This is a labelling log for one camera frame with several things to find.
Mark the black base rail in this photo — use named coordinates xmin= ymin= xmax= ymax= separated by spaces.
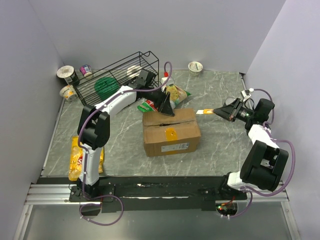
xmin=69 ymin=176 xmax=248 ymax=213

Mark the green Chuba cassava chips bag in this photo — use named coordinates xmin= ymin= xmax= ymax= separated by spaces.
xmin=137 ymin=84 xmax=191 ymax=113

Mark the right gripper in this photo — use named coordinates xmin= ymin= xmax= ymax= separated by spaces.
xmin=213 ymin=98 xmax=256 ymax=123

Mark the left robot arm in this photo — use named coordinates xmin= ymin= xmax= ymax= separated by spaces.
xmin=77 ymin=70 xmax=175 ymax=201

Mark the black yogurt cup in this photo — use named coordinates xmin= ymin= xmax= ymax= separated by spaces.
xmin=56 ymin=65 xmax=80 ymax=86

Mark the yellow utility knife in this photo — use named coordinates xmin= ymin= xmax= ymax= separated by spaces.
xmin=196 ymin=109 xmax=214 ymax=115

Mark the green round lid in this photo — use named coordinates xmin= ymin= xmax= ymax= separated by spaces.
xmin=94 ymin=77 xmax=121 ymax=101

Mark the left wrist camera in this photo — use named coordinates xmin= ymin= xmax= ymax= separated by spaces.
xmin=161 ymin=71 xmax=174 ymax=85

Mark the brown cardboard express box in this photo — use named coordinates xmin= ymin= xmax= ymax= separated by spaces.
xmin=142 ymin=108 xmax=201 ymax=157

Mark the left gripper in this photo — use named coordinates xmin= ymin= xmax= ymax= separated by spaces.
xmin=144 ymin=86 xmax=175 ymax=117

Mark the orange white yogurt cup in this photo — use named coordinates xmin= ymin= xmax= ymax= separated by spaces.
xmin=59 ymin=85 xmax=78 ymax=102

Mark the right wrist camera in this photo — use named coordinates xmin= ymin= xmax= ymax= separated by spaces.
xmin=240 ymin=88 xmax=255 ymax=102

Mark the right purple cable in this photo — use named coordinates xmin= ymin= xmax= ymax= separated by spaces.
xmin=219 ymin=87 xmax=296 ymax=219

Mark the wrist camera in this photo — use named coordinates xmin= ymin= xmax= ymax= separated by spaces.
xmin=240 ymin=88 xmax=255 ymax=102
xmin=161 ymin=71 xmax=174 ymax=85

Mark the black wire rack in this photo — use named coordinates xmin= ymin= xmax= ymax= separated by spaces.
xmin=75 ymin=51 xmax=160 ymax=106

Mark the yellow Lays chips bag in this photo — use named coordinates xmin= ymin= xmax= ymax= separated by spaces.
xmin=68 ymin=134 xmax=105 ymax=182

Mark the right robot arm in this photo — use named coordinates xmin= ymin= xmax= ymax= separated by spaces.
xmin=213 ymin=98 xmax=289 ymax=200

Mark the brown tin can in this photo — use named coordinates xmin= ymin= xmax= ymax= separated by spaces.
xmin=223 ymin=97 xmax=237 ymax=107

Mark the white yogurt cup back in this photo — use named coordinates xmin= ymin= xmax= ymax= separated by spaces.
xmin=188 ymin=61 xmax=203 ymax=76

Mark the purple yogurt cup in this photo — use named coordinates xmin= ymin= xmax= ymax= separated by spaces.
xmin=79 ymin=64 xmax=93 ymax=79

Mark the white tape roll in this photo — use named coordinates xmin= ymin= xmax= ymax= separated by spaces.
xmin=126 ymin=65 xmax=142 ymax=79

